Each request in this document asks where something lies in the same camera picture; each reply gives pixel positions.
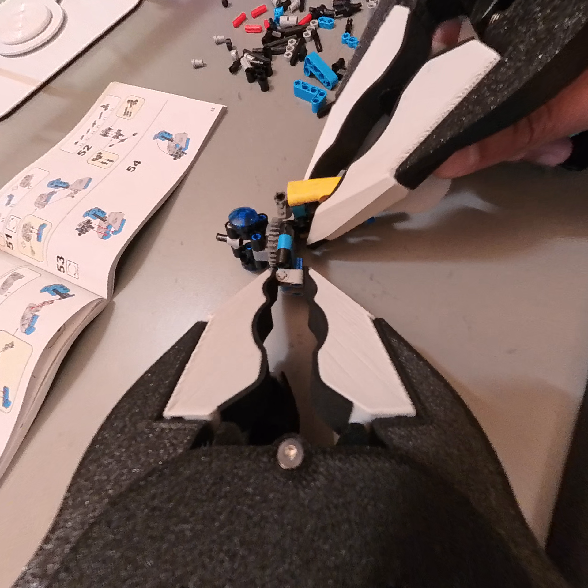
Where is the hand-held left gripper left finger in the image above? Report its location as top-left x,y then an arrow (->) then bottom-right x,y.
163,268 -> 281,421

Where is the person's right hand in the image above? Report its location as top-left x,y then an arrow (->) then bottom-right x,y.
433,75 -> 588,181

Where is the white desk lamp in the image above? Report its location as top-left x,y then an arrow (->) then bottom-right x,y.
0,0 -> 141,119

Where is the pile of loose brick pieces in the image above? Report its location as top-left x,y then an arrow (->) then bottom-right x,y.
192,0 -> 377,115

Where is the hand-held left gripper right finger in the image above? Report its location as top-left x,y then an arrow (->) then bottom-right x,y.
304,268 -> 418,435

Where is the black blue gear brick assembly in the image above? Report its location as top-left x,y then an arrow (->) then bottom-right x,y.
216,207 -> 306,296

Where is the blue yellow brick assembly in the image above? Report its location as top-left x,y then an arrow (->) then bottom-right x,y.
275,176 -> 378,232

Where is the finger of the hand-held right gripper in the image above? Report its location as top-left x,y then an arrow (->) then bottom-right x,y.
304,5 -> 414,182
307,38 -> 501,247

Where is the open instruction booklet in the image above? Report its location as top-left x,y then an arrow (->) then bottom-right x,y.
0,82 -> 228,479

